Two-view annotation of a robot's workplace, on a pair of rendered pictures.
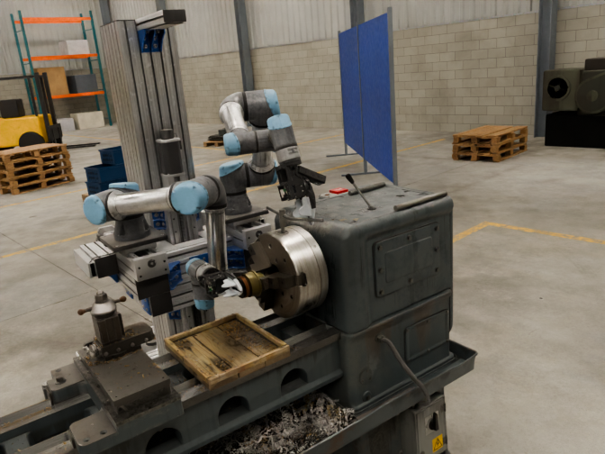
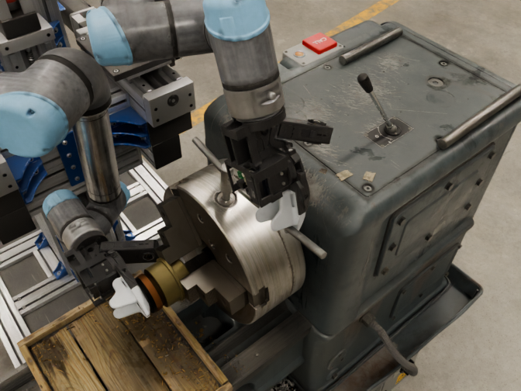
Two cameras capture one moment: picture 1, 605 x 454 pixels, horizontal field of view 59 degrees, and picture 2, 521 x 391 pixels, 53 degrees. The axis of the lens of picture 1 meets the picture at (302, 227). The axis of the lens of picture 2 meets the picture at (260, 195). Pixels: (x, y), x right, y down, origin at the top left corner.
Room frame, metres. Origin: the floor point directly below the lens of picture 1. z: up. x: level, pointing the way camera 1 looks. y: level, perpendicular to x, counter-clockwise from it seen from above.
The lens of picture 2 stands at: (1.17, 0.07, 1.93)
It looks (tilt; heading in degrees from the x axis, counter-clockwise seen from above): 47 degrees down; 355
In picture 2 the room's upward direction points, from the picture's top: 1 degrees clockwise
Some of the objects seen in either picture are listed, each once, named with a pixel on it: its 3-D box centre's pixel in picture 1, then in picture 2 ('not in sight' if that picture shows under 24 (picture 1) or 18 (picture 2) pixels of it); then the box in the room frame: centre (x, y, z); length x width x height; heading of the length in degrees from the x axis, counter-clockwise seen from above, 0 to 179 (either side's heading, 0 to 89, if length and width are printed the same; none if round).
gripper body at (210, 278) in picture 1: (215, 281); (99, 266); (1.79, 0.32, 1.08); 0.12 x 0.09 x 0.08; 33
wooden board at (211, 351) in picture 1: (225, 347); (123, 368); (1.67, 0.30, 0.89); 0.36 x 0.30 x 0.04; 34
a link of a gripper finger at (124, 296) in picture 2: (230, 285); (125, 299); (1.70, 0.26, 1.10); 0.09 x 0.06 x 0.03; 33
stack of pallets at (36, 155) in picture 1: (30, 167); not in sight; (10.21, 5.03, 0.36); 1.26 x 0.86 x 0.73; 143
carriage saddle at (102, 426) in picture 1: (108, 390); not in sight; (1.45, 0.63, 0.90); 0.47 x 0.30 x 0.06; 34
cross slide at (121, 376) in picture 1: (119, 367); not in sight; (1.49, 0.60, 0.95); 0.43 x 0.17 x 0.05; 34
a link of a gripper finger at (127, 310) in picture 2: (230, 294); (129, 307); (1.70, 0.26, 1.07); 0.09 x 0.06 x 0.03; 33
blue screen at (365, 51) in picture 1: (362, 101); not in sight; (8.71, -1.11, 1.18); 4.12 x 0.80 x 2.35; 3
